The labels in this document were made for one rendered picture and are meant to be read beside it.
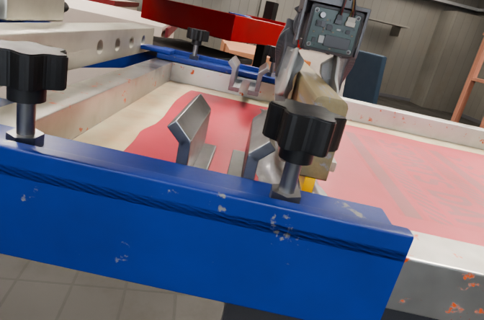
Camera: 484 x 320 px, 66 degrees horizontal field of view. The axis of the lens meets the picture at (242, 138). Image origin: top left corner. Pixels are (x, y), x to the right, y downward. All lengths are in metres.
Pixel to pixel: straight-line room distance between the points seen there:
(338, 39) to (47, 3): 0.37
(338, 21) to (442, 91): 9.70
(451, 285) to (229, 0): 8.54
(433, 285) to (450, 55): 9.78
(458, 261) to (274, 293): 0.11
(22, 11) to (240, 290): 0.42
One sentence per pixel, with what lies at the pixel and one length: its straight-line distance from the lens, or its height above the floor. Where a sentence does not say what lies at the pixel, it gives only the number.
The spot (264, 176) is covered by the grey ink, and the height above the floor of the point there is 0.95.
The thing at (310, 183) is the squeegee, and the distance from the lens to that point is 0.35.
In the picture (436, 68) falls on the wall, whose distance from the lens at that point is 9.88.
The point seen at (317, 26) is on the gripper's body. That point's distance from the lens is 0.42.
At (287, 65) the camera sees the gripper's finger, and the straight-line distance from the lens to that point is 0.48.
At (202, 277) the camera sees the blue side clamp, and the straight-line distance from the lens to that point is 0.23.
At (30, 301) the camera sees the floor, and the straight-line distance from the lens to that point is 1.63.
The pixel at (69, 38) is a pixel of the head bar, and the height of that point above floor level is 1.03.
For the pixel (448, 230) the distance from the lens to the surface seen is 0.41.
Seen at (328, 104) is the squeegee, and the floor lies 1.05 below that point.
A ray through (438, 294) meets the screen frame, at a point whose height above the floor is 0.97.
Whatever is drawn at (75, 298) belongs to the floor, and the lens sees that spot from 1.63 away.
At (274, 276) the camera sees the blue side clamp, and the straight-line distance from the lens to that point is 0.23.
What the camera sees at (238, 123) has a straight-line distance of 0.55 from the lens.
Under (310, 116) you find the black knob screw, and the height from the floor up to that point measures 1.06.
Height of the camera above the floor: 1.10
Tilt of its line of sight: 18 degrees down
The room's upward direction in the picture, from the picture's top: 13 degrees clockwise
